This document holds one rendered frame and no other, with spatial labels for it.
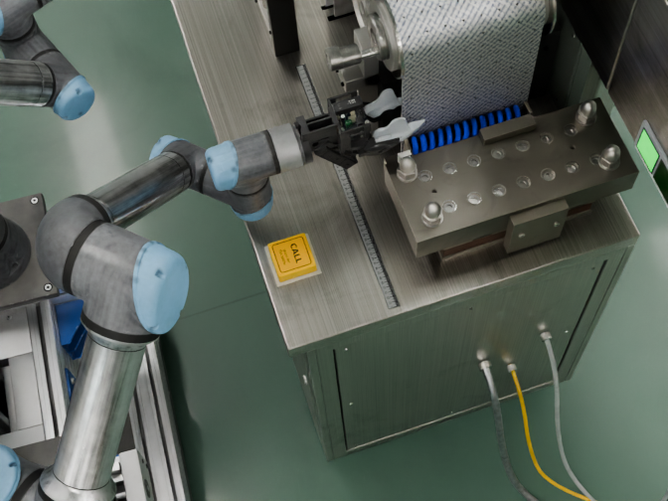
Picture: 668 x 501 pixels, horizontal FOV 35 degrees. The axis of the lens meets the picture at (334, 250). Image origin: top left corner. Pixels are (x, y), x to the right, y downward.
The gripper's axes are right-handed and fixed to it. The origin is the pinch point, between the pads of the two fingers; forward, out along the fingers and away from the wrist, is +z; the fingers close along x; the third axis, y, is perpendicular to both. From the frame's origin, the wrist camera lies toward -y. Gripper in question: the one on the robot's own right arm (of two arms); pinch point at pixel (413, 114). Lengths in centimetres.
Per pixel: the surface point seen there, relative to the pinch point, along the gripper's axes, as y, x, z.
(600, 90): -35, 13, 47
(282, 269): -16.5, -12.3, -28.4
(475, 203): -6.3, -16.3, 5.4
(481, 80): 4.9, -0.4, 11.9
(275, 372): -109, 3, -34
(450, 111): -2.1, -0.4, 6.8
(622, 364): -109, -24, 51
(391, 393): -63, -26, -13
